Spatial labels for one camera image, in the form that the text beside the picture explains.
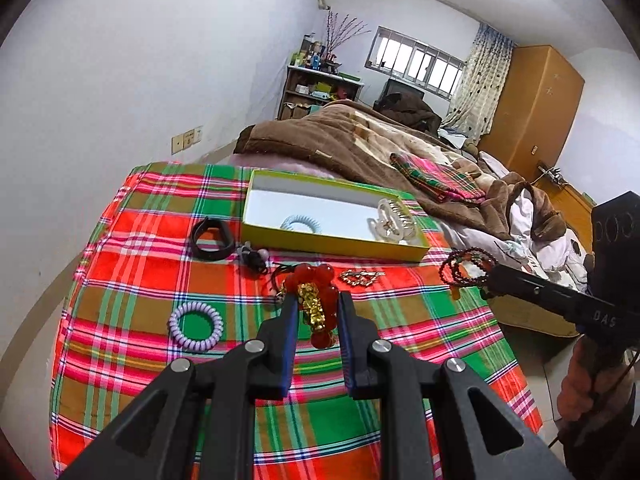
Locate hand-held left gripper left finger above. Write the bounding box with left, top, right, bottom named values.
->
left=57, top=291, right=301, bottom=480

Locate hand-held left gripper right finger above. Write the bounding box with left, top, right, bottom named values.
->
left=337, top=291, right=576, bottom=480

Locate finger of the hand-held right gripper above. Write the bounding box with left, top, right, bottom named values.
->
left=481, top=263, right=640, bottom=350

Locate red bead bracelet gold charm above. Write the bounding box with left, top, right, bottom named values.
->
left=270, top=262, right=345, bottom=350

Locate gold metal hair clip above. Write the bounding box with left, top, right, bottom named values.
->
left=340, top=269, right=386, bottom=291

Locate dark bead bracelet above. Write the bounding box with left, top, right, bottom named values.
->
left=439, top=247, right=500, bottom=301

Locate purple spiral hair tie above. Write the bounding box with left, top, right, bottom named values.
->
left=169, top=301, right=224, bottom=351

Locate small black beaded hair tie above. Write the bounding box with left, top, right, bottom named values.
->
left=235, top=241, right=271, bottom=277

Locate black wristband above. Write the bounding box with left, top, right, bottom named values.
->
left=191, top=216, right=237, bottom=262

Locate light blue spiral hair tie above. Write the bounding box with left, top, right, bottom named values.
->
left=280, top=215, right=321, bottom=235

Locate yellow-green shallow cardboard box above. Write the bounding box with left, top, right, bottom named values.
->
left=241, top=169, right=430, bottom=263

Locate person's right hand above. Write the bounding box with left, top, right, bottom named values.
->
left=556, top=335, right=632, bottom=443

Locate white duvet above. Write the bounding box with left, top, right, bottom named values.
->
left=440, top=150, right=590, bottom=291

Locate wooden side desk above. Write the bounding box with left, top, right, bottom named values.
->
left=530, top=160, right=598, bottom=243

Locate folded plaid cloth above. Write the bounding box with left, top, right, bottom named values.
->
left=390, top=152, right=487, bottom=205

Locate wooden wardrobe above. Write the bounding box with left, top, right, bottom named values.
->
left=477, top=45, right=586, bottom=183

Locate plaid cloth cover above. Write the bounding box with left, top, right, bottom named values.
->
left=50, top=161, right=543, bottom=480

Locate pink bed sheet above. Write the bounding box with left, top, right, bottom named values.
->
left=229, top=152, right=333, bottom=179

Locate patterned curtain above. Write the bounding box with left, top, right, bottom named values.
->
left=440, top=24, right=516, bottom=143

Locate brown fleece blanket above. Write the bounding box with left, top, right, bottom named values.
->
left=234, top=100, right=566, bottom=241

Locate dark brown coat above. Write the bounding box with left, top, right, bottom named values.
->
left=372, top=92, right=443, bottom=133

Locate black television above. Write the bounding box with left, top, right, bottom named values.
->
left=380, top=78, right=426, bottom=106

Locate barred window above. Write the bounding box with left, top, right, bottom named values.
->
left=365, top=26, right=467, bottom=98

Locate wooden shelf unit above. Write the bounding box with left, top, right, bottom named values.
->
left=277, top=64, right=365, bottom=121

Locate row of bottles on shelf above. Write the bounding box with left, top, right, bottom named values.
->
left=292, top=35, right=343, bottom=71

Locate vase of dried branches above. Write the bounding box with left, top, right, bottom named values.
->
left=320, top=10, right=373, bottom=70

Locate beige wall socket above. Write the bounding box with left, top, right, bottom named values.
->
left=171, top=126, right=204, bottom=155

